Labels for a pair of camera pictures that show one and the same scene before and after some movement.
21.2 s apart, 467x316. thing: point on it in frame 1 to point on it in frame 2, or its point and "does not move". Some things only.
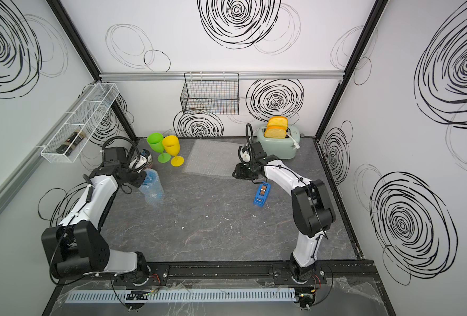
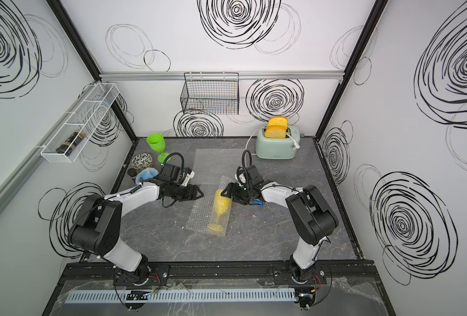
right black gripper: (240, 172) to (234, 193)
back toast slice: (277, 120) does not move
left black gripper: (137, 182) to (191, 195)
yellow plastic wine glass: (172, 146) to (221, 204)
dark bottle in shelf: (72, 141) does not move
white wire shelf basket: (68, 143) does not move
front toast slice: (275, 131) does not move
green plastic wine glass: (155, 141) does not move
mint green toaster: (281, 147) does not move
